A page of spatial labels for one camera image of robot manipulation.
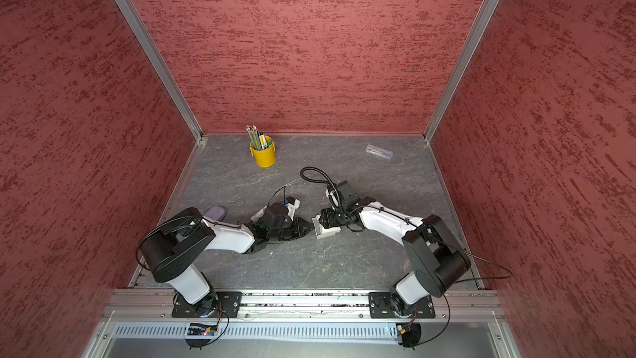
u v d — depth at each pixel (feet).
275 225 2.35
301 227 2.59
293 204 2.79
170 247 1.53
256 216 2.94
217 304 2.39
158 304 2.49
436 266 1.43
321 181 2.54
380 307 2.42
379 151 3.74
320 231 2.82
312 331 2.54
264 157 3.45
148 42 2.86
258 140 3.39
